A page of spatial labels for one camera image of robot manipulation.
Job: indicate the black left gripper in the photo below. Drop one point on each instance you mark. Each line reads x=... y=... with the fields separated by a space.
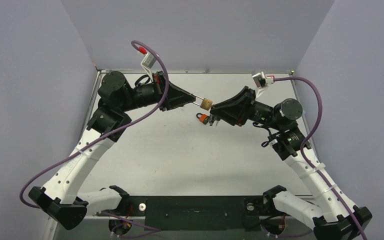
x=176 y=97

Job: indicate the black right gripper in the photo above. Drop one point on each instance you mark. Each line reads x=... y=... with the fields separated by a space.
x=247 y=107

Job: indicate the brass long-shackle padlock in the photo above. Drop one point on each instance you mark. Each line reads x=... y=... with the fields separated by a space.
x=205 y=103

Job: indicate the orange Opel padlock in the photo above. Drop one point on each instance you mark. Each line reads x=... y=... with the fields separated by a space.
x=203 y=118

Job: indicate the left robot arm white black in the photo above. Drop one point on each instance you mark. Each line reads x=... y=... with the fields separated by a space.
x=60 y=197

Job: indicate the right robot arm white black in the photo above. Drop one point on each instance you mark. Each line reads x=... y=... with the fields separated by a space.
x=333 y=215

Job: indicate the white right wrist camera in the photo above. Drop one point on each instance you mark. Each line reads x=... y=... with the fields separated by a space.
x=262 y=82

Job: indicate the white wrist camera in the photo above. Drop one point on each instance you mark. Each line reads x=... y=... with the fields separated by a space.
x=262 y=82
x=147 y=62

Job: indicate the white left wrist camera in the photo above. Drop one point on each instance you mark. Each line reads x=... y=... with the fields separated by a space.
x=147 y=62

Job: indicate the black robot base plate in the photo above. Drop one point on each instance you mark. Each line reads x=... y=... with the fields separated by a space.
x=199 y=213

